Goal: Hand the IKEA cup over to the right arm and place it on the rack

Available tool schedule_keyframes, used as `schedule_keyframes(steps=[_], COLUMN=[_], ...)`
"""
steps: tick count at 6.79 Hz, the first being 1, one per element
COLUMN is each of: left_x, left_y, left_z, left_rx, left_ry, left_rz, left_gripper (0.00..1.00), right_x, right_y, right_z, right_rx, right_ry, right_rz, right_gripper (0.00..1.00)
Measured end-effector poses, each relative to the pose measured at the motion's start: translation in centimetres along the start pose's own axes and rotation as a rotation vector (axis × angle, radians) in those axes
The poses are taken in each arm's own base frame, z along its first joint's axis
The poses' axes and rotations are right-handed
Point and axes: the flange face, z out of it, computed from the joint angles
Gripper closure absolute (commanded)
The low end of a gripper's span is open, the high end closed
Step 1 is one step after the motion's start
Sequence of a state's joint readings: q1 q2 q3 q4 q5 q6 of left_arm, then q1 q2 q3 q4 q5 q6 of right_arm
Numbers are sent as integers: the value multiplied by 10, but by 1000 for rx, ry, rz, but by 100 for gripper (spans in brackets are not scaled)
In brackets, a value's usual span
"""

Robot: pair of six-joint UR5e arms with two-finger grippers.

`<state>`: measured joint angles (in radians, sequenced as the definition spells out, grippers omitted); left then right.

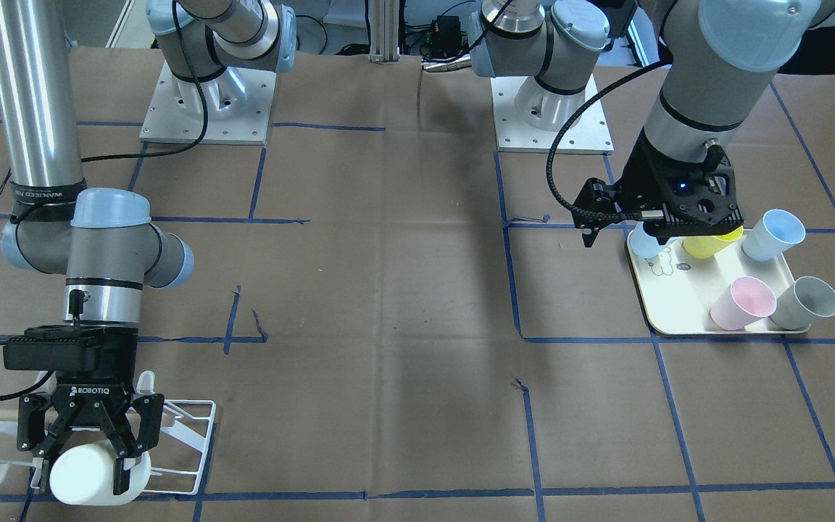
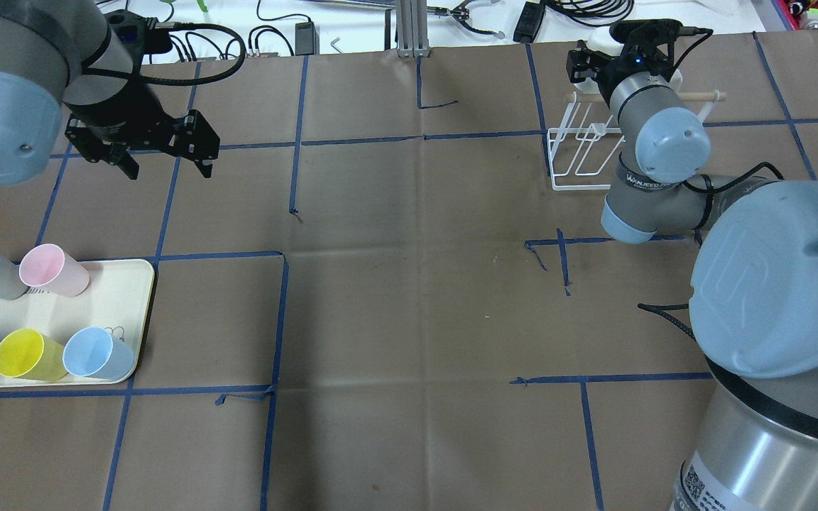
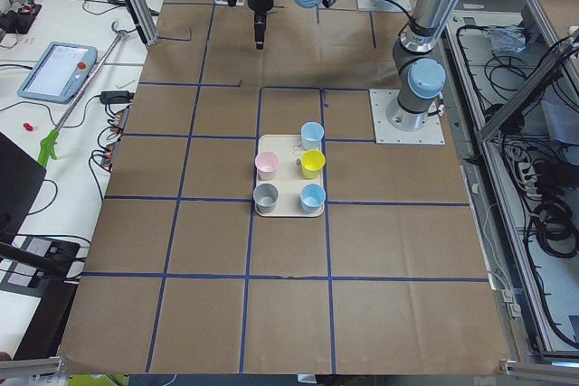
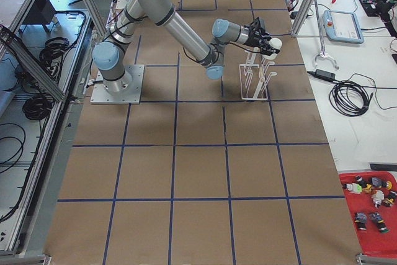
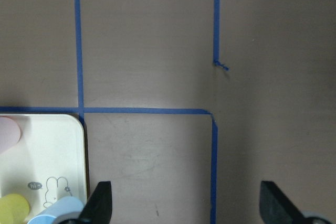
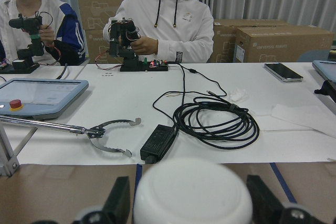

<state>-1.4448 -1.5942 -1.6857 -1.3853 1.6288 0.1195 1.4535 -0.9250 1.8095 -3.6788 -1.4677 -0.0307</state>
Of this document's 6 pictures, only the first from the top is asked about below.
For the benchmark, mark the pink plastic cup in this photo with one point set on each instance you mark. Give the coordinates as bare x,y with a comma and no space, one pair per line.
745,301

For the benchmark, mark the white rabbit print tray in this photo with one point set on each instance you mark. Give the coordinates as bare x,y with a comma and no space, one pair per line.
678,290

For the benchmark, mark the aluminium frame post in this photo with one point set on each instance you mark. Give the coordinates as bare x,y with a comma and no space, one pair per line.
383,26

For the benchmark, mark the grey plastic cup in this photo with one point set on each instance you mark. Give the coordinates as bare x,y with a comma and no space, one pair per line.
808,301

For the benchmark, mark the yellow plastic cup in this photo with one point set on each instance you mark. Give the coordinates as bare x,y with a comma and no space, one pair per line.
704,247

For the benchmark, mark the pale green white cup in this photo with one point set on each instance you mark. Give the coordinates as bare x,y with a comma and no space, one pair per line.
83,475

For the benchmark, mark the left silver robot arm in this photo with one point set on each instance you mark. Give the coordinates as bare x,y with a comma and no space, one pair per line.
720,57

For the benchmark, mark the white wire cup rack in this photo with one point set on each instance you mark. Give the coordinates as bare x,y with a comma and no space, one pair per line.
188,439

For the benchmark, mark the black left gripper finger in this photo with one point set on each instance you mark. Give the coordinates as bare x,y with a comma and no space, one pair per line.
658,233
590,231

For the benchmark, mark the light blue plastic cup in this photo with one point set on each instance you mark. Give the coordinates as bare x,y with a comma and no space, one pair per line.
777,231

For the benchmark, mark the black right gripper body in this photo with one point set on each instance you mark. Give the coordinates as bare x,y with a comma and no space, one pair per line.
93,386

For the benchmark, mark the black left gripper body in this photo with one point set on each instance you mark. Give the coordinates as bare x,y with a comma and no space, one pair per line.
640,183

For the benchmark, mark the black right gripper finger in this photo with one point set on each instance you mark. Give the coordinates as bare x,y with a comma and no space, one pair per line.
46,442
125,446

